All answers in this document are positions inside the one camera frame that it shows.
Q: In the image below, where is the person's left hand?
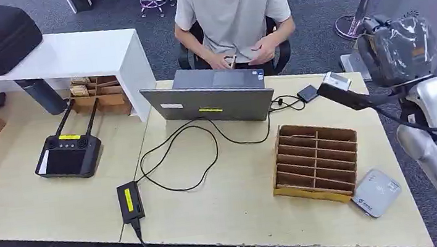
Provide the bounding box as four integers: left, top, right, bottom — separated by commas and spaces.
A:
249, 34, 281, 67

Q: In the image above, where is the person's right hand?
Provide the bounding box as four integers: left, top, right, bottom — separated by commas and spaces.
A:
207, 50, 238, 73

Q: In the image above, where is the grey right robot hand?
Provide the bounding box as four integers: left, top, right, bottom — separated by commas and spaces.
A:
354, 8, 437, 91

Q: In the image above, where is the black office chair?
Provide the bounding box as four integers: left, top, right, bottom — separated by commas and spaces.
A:
173, 10, 294, 87

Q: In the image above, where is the grey laptop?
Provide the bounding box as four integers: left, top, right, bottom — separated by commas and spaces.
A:
137, 59, 278, 135

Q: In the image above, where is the person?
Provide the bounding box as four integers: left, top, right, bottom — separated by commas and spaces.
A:
170, 0, 301, 78

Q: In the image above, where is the small black external drive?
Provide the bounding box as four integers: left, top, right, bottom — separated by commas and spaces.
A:
296, 83, 320, 105

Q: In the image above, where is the wooden box with cards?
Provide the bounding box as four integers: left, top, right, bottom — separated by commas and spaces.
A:
67, 71, 135, 122

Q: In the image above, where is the white desk shelf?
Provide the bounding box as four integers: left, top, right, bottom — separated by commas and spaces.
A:
0, 22, 162, 139

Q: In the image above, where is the black bag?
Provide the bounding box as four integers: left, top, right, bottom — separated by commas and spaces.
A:
66, 0, 107, 15

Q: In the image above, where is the empty wooden divider box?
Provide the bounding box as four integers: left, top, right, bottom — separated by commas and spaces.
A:
265, 117, 365, 211

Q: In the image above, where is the black power adapter yellow label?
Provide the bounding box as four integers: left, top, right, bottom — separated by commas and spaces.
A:
115, 180, 147, 226

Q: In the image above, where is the dark grey cylinder bottle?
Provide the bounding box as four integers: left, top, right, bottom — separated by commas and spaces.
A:
14, 74, 71, 119

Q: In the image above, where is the black remote controller with antennas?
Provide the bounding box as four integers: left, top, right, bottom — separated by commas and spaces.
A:
27, 96, 106, 185

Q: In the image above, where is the black external drive cable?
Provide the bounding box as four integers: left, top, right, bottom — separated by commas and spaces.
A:
269, 93, 307, 114

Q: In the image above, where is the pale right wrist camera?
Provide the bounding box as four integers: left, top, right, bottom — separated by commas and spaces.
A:
315, 66, 378, 115

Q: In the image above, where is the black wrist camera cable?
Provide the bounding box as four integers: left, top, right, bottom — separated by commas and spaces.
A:
372, 98, 437, 141

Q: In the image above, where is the black laptop power cable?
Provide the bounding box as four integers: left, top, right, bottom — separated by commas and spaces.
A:
128, 109, 279, 198

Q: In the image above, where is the black mains cable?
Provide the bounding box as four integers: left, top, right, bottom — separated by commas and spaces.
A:
115, 217, 151, 247

